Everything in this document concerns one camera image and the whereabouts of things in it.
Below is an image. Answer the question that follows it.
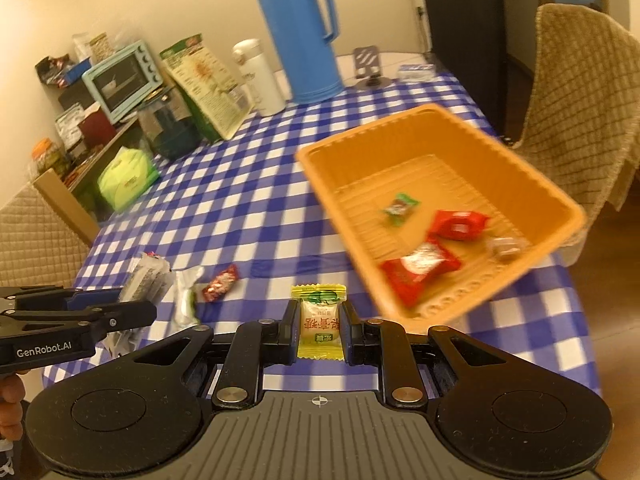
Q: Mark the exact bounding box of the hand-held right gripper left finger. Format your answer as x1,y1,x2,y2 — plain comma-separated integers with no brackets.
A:
131,302,300,408

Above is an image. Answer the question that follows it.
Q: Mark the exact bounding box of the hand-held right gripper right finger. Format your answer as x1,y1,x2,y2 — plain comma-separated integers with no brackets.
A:
341,302,508,407

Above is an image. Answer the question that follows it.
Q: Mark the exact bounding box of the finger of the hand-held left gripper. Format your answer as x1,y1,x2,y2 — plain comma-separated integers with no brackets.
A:
0,286,123,311
0,300,157,341

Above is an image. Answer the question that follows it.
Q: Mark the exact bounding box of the yellow candy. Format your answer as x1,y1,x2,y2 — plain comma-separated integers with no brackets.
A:
291,284,347,361

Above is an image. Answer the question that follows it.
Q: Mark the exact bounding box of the clear packet with dark snack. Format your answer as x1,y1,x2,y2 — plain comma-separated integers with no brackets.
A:
105,252,168,356

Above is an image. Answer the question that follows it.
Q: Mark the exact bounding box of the white plastic wrapper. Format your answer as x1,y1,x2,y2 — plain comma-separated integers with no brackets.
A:
170,267,205,333

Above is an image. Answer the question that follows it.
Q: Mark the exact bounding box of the dark brown candy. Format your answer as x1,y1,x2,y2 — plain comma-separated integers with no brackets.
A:
201,264,241,303

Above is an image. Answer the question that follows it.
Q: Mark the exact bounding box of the large red snack packet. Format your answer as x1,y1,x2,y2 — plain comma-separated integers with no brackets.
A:
381,240,462,308

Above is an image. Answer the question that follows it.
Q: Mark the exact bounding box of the green candy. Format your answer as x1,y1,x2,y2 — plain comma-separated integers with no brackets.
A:
384,193,420,226

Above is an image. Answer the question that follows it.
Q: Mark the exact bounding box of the red white-label candy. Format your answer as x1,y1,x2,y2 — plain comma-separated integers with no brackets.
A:
429,210,491,242

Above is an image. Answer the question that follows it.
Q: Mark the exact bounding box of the orange plastic tray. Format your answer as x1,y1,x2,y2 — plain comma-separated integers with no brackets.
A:
295,104,587,333

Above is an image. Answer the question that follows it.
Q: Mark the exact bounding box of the clear brown candy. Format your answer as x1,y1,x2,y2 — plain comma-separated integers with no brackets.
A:
486,236,525,261

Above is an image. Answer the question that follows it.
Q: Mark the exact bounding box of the person's left hand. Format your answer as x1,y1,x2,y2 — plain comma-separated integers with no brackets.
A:
0,372,26,442

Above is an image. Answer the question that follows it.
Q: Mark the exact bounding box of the chair with beige quilted cover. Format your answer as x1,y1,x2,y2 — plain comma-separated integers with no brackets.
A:
0,180,93,288

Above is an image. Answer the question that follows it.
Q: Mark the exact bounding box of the tan cardboard box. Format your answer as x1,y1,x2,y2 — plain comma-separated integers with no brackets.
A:
32,167,101,246

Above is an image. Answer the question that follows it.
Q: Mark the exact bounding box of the green tissue pack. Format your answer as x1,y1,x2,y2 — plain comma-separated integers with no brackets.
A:
96,146,161,213

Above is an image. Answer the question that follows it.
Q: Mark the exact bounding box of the blue checked tablecloth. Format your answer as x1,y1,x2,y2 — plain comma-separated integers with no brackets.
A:
42,60,601,396

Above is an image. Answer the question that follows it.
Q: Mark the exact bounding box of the orange lid jar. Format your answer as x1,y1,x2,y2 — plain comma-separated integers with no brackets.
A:
31,139,68,178

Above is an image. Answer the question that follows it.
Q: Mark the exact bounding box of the wooden shelf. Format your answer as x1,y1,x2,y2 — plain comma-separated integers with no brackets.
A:
65,110,151,221

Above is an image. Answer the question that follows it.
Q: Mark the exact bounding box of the dark red box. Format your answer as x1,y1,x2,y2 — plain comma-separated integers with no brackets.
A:
80,107,118,148

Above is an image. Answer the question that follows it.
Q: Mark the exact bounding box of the stack of white packs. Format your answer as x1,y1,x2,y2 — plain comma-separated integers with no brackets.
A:
54,102,86,148

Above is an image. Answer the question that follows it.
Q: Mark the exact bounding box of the glass jar with dark lid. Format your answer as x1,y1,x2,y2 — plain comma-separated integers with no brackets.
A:
137,92,201,161

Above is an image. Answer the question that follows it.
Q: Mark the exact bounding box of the black box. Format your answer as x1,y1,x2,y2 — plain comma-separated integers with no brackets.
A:
57,80,93,111

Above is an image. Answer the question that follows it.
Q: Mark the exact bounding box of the light blue toaster oven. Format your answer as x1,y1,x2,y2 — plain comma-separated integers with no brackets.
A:
81,41,166,126

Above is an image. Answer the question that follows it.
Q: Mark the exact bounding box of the blue storage box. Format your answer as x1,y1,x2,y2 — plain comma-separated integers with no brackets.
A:
60,57,93,86

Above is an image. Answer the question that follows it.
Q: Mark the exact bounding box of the dark snack bag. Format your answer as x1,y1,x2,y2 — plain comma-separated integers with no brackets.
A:
35,55,76,86

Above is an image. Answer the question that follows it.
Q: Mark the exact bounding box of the green printed snack bag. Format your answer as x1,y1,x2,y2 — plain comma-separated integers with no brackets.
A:
160,33,256,142

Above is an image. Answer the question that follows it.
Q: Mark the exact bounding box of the white insulated bottle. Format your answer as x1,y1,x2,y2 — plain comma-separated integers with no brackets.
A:
231,39,287,117

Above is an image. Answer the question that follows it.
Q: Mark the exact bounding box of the clear jar of nuts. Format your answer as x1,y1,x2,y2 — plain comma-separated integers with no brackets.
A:
89,32,113,61

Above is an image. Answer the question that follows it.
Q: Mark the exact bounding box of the small white blue pack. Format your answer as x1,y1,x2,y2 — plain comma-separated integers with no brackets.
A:
397,62,437,81

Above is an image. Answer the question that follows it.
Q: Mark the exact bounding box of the grey phone stand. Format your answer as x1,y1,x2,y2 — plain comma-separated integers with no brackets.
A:
352,46,396,88

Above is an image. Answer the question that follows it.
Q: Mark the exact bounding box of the blue thermos jug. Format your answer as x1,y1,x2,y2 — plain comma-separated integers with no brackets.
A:
256,0,346,106

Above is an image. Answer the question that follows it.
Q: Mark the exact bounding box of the black cabinet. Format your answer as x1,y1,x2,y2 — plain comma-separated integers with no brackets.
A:
407,0,508,141

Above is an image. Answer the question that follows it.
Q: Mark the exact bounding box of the chair with draped quilted cover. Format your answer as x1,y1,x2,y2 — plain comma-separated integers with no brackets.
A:
510,3,640,266

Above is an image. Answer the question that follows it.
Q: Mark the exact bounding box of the black power cable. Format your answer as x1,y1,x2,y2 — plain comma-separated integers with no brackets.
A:
414,5,428,53

